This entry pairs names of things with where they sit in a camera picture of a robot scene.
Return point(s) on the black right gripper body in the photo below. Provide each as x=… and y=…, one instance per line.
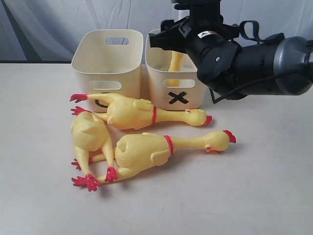
x=202, y=35

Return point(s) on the cream bin marked cross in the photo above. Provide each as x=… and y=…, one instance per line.
x=172, y=90

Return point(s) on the white backdrop curtain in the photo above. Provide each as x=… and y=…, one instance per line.
x=51, y=30

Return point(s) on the yellow rubber chicken rear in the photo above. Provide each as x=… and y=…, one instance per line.
x=130, y=113

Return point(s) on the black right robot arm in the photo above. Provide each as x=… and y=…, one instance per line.
x=276, y=65

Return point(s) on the headless yellow rubber chicken body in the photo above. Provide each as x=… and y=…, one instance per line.
x=91, y=134

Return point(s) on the cream bin marked circle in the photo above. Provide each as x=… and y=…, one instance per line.
x=109, y=61

